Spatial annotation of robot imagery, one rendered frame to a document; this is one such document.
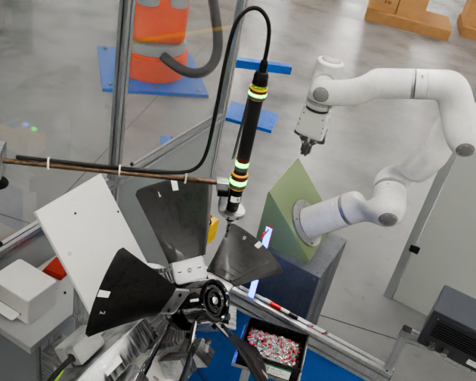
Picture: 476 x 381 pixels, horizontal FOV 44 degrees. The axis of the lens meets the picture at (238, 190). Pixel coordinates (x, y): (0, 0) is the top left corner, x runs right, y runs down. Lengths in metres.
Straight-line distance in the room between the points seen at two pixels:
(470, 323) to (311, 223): 0.72
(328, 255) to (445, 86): 0.87
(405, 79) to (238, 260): 0.73
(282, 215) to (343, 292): 1.53
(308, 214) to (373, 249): 1.87
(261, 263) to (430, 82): 0.74
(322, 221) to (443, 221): 1.30
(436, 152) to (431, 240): 1.54
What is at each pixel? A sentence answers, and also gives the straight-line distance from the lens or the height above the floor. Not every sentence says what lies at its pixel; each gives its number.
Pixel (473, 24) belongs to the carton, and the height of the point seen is 0.18.
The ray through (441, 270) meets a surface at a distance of 3.60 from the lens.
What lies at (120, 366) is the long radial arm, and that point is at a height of 1.10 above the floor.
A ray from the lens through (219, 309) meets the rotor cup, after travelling 1.65.
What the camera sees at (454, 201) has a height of 0.78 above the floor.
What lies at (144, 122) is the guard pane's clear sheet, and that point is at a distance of 2.47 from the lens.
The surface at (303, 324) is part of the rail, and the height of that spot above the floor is 0.86.
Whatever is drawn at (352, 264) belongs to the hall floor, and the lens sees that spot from 3.93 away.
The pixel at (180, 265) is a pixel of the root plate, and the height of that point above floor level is 1.26.
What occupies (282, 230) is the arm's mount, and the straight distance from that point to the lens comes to 2.27.
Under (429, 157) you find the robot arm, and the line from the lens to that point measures 2.02.
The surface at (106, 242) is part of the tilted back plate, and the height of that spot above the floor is 1.23.
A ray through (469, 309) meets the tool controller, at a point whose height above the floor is 1.24.
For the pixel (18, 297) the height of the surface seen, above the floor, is 0.96.
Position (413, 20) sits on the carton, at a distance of 9.06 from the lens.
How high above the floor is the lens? 2.37
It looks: 33 degrees down
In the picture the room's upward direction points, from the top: 12 degrees clockwise
